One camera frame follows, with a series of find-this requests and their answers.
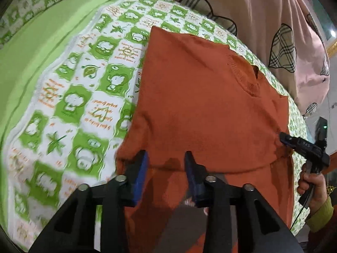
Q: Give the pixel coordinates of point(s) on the green and white printed blanket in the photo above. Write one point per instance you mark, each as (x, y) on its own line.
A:
(73, 95)

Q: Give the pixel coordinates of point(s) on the pink quilt with plaid shapes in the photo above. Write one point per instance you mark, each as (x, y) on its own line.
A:
(276, 31)

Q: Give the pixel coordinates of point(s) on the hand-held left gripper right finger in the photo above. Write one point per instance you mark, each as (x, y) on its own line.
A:
(191, 175)

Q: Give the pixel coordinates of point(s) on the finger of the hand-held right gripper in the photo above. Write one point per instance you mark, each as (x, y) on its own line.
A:
(287, 140)

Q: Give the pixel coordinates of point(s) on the person's right forearm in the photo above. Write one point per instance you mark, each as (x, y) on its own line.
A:
(320, 216)

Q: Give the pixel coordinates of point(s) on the orange knit sweater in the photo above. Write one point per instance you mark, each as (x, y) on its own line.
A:
(194, 105)

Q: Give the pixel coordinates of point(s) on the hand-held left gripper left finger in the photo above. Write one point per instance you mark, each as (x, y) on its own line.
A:
(140, 174)

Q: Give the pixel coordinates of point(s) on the person's right hand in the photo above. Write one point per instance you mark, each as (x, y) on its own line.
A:
(313, 192)

